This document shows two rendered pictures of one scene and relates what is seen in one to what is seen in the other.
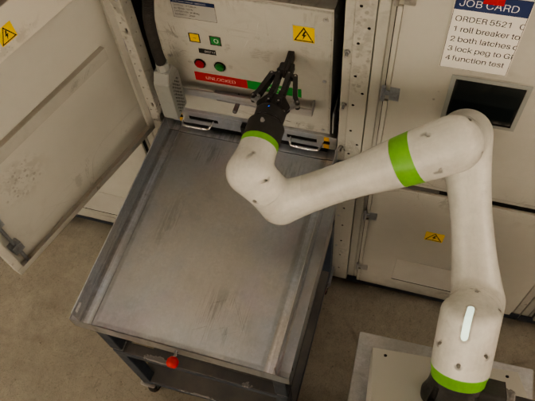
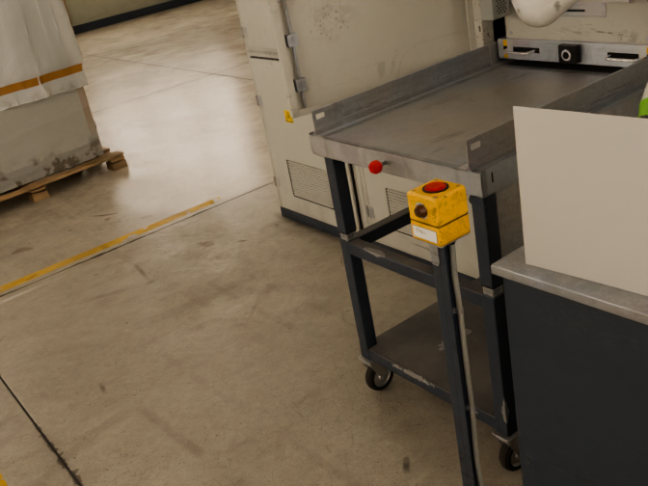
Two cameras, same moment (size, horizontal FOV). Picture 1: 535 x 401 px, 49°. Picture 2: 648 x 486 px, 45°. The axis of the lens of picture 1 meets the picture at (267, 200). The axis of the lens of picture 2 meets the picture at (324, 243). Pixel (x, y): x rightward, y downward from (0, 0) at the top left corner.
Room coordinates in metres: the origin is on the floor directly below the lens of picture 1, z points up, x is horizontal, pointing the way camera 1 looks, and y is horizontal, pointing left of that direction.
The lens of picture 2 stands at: (-1.04, -0.60, 1.45)
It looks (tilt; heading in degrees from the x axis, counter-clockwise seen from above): 24 degrees down; 36
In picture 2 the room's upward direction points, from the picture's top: 11 degrees counter-clockwise
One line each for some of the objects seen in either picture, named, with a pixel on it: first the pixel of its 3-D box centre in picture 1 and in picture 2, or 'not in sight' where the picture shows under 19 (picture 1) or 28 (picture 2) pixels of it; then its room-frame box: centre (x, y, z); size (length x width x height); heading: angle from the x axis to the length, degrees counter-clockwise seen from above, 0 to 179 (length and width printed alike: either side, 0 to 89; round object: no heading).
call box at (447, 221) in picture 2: not in sight; (438, 212); (0.19, 0.01, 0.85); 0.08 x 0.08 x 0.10; 68
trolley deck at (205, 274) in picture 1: (217, 241); (482, 119); (0.83, 0.16, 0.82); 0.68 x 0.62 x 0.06; 158
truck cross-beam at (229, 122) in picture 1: (254, 122); (577, 50); (1.19, 0.01, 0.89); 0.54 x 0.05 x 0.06; 68
